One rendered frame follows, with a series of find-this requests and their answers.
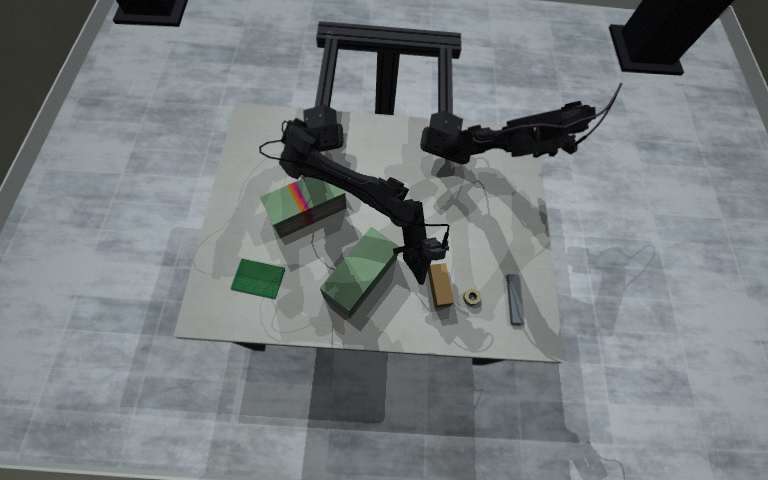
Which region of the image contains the grey rectangular bar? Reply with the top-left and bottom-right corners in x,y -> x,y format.
507,274 -> 524,324

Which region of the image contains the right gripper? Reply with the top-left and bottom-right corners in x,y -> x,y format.
393,224 -> 442,285

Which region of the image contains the green cutting mat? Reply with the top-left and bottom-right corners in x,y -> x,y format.
231,259 -> 285,299

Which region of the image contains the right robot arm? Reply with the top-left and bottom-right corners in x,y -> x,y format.
279,118 -> 449,261

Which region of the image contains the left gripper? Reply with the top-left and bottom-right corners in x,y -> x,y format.
533,127 -> 576,158

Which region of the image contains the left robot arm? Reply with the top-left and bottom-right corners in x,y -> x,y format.
425,101 -> 596,163

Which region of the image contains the beige roll of masking tape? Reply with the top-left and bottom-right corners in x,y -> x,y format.
463,289 -> 481,306

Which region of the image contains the brown rectangular block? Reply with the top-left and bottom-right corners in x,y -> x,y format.
428,263 -> 454,308

